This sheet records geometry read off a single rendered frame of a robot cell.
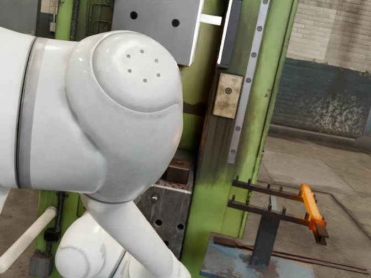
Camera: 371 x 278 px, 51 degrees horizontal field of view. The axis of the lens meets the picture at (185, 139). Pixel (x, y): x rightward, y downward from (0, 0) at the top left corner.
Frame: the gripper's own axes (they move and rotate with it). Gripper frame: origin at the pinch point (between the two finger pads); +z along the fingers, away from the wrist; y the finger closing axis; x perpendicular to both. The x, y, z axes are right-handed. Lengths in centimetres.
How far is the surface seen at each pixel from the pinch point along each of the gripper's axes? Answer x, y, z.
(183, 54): 41, 9, 35
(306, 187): 1, 64, 35
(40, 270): -64, -38, 44
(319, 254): -98, 136, 179
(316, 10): 141, 194, 642
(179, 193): -9.3, 17.2, 29.1
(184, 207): -14.4, 20.0, 29.2
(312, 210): 0, 61, 12
